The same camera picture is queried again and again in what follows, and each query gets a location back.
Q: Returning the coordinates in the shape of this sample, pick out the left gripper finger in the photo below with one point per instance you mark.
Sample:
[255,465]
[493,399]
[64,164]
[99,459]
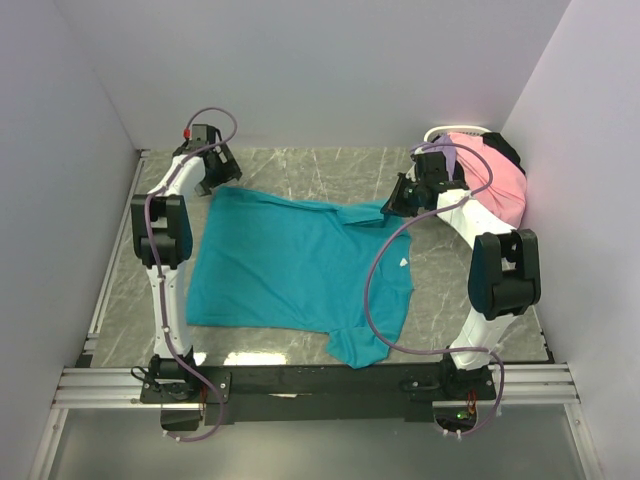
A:
[204,188]
[228,168]

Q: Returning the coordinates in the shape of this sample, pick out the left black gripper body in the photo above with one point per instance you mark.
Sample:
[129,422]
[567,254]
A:
[213,179]

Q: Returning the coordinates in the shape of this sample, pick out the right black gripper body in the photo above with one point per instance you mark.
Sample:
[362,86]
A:
[416,186]

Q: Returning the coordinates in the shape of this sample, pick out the teal t shirt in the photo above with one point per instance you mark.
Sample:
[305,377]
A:
[269,262]

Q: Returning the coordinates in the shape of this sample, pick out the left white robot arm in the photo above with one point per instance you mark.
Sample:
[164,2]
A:
[163,242]

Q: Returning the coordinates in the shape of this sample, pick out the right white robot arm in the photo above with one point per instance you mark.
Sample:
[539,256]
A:
[504,274]

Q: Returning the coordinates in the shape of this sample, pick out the purple t shirt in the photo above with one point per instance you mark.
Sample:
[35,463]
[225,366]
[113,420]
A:
[440,143]

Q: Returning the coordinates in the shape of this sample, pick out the white laundry basket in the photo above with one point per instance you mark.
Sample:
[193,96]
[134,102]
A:
[437,131]

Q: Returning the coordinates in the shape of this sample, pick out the pink t shirt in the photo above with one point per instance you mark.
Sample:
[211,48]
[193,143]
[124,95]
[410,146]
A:
[506,196]

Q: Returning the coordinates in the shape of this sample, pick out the black t shirt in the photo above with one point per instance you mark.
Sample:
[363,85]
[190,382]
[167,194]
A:
[496,141]

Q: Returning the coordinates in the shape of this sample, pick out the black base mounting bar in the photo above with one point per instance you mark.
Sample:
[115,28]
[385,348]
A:
[315,392]

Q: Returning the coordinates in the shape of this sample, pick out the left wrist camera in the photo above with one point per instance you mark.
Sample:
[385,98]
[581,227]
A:
[198,136]

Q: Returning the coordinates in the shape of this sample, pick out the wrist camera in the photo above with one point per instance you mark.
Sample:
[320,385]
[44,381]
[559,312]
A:
[198,136]
[430,167]

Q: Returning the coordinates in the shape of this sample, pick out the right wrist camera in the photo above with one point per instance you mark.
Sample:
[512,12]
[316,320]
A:
[430,167]

